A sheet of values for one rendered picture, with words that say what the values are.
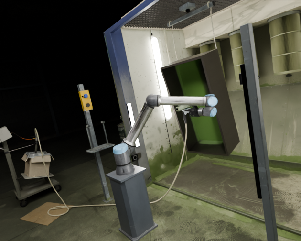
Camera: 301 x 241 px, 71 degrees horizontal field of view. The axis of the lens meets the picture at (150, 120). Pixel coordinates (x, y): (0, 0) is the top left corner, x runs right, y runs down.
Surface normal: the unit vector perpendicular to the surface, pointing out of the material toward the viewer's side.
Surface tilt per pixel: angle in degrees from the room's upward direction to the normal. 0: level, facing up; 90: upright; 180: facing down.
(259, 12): 90
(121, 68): 90
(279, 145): 57
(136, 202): 90
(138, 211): 90
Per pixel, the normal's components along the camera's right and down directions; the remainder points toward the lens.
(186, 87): -0.65, 0.43
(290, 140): -0.74, -0.33
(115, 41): 0.62, -0.01
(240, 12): -0.76, 0.24
